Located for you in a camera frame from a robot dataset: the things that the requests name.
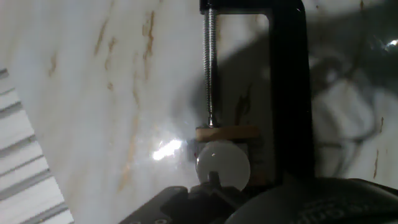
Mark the marble pattern table sheet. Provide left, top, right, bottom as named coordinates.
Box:
left=0, top=0, right=398, bottom=224

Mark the white light bulb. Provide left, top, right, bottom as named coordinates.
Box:
left=195, top=140, right=251, bottom=191

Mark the small wooden clamp pad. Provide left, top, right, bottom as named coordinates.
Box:
left=195, top=126, right=259, bottom=142

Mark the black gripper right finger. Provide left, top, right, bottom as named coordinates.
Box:
left=161, top=170, right=246, bottom=224

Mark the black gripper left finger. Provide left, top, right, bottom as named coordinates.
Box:
left=119, top=185, right=189, bottom=224

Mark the black metal C-clamp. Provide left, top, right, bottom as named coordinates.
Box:
left=198, top=0, right=315, bottom=187

